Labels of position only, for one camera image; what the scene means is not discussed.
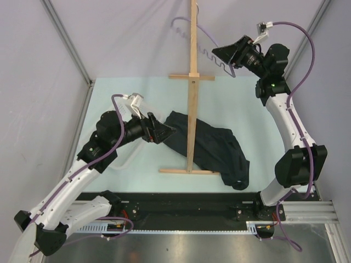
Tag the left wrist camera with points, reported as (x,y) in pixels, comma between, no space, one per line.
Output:
(133,102)

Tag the dark green shorts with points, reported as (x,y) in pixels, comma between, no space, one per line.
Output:
(216,149)

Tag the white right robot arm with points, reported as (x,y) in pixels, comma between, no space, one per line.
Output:
(303,159)

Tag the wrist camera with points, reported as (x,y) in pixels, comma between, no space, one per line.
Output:
(133,102)
(263,34)

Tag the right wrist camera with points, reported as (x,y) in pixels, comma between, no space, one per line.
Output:
(263,34)

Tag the wooden hanger stand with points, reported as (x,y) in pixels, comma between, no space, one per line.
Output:
(193,78)

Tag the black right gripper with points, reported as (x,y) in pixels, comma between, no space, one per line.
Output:
(240,49)

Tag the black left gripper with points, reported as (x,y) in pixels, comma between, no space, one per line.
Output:
(153,130)

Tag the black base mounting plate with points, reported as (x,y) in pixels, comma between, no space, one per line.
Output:
(220,211)

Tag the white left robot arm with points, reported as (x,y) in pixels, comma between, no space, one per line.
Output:
(53,223)

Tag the white slotted cable duct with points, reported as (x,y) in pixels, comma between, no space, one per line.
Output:
(115,228)

